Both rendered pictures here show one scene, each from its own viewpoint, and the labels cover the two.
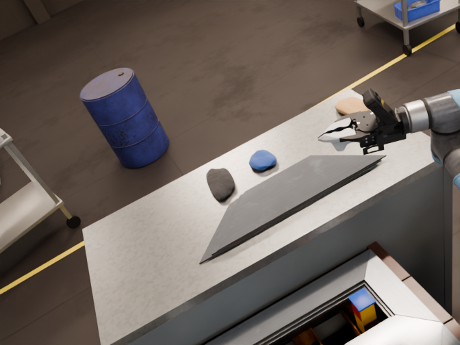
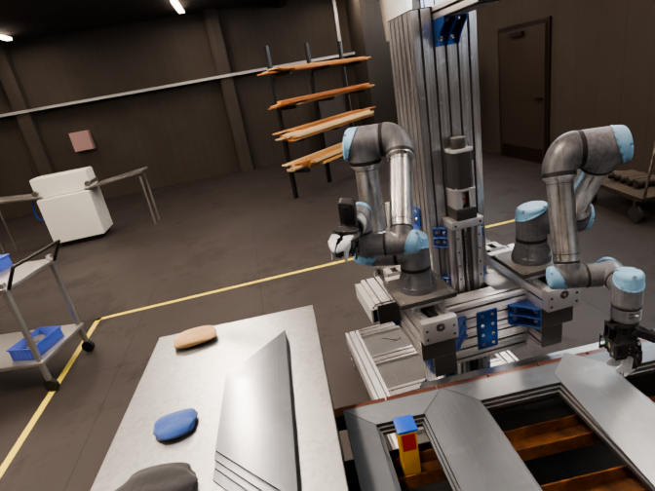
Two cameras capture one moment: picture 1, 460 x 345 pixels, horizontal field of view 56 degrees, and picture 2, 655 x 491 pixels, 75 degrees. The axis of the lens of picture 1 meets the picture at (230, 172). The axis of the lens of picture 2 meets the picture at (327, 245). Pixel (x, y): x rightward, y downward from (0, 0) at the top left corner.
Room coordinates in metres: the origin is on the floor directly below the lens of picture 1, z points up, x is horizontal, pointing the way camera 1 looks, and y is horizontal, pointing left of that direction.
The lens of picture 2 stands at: (0.79, 0.76, 1.85)
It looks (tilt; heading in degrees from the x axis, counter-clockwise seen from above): 21 degrees down; 274
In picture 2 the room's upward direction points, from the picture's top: 10 degrees counter-clockwise
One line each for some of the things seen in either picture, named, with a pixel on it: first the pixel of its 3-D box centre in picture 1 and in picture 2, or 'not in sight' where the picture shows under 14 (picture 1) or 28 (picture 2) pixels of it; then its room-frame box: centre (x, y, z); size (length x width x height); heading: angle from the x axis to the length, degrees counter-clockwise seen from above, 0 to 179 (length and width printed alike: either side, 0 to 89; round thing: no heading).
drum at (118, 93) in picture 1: (126, 118); not in sight; (3.56, 0.66, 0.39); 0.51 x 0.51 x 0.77
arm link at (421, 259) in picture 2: not in sight; (411, 247); (0.59, -0.76, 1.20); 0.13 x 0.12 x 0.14; 166
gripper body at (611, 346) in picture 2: not in sight; (621, 336); (0.06, -0.34, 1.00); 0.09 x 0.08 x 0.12; 8
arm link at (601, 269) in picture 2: not in sight; (605, 274); (0.05, -0.45, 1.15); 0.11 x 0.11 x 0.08; 81
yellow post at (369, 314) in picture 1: (365, 317); (408, 451); (0.74, -0.22, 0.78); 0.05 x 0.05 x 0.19; 8
